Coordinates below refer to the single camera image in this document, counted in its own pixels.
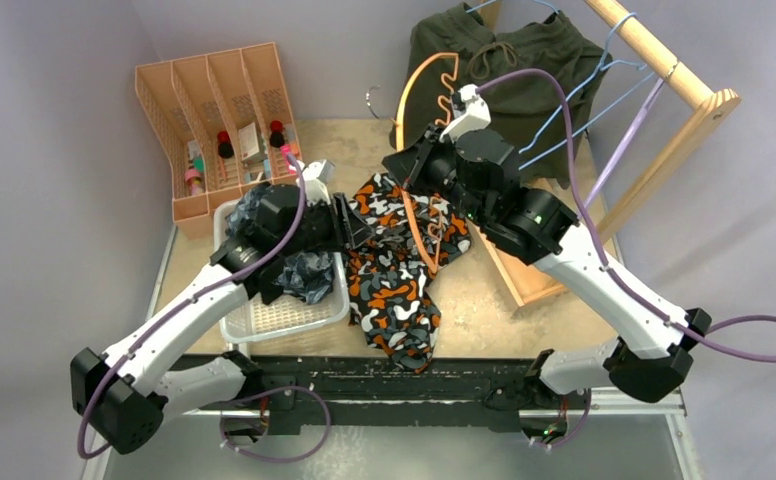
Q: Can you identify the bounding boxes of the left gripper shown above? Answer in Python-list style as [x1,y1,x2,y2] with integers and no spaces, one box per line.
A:
[280,192,374,258]

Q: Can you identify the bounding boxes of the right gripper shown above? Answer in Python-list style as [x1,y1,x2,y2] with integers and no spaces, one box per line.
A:
[385,124,491,228]

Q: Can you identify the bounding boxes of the orange camouflage shorts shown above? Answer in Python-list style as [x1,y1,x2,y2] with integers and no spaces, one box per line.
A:
[343,173,472,373]

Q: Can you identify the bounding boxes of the dark leaf print shorts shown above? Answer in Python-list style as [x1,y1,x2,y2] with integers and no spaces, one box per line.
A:
[224,215,334,305]

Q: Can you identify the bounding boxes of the orange hanger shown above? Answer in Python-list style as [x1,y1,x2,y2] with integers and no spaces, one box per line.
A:
[364,51,462,276]

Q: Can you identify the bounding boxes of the white plastic basket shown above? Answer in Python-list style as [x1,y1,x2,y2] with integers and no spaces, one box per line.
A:
[212,198,353,344]

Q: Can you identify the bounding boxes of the lilac plastic hanger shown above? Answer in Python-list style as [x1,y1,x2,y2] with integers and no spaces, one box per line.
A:
[585,78,665,206]

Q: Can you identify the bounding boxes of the peach plastic desk organizer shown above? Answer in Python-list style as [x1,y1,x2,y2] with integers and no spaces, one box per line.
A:
[134,42,301,239]

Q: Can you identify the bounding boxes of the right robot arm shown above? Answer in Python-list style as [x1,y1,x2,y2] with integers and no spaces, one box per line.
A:
[382,128,711,407]

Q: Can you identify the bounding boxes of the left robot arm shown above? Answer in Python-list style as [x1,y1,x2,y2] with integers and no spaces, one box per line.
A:
[70,185,375,459]

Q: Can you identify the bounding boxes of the olive green shorts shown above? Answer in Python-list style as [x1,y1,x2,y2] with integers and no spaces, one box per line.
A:
[404,3,613,189]

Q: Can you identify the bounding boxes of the red black marker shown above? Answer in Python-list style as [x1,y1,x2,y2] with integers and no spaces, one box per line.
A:
[269,120,287,149]

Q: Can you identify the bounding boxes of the white medicine box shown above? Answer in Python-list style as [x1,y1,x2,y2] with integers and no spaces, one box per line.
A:
[238,122,264,165]

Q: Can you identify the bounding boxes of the pink small bottle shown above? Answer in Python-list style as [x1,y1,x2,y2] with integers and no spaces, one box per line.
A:
[184,167,205,196]

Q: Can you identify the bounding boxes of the wooden clothes rack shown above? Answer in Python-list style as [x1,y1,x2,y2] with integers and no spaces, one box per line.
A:
[485,1,741,311]

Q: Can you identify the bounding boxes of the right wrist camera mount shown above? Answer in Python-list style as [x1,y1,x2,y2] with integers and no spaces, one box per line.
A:
[439,84,491,143]

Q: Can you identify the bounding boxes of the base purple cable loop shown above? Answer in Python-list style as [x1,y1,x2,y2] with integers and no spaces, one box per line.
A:
[218,385,333,464]

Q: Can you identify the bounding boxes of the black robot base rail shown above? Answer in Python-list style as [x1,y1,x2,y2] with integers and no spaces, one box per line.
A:
[162,352,687,439]

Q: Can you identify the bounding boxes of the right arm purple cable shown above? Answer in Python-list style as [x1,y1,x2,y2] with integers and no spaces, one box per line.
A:
[474,68,776,364]

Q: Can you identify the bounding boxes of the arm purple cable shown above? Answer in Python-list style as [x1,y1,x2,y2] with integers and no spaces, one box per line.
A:
[76,150,308,460]
[474,68,776,364]

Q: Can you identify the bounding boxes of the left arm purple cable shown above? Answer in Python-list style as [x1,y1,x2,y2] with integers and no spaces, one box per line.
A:
[76,150,308,460]

